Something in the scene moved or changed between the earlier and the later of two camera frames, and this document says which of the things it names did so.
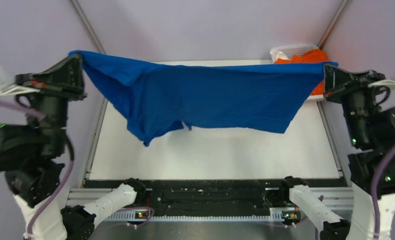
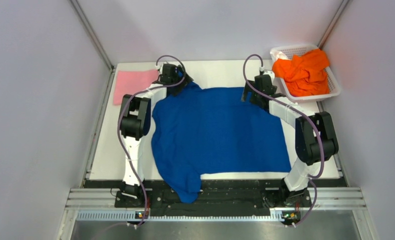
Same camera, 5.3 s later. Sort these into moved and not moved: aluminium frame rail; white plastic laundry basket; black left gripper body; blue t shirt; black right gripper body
Moved: blue t shirt; black left gripper body; black right gripper body
Not moved: white plastic laundry basket; aluminium frame rail
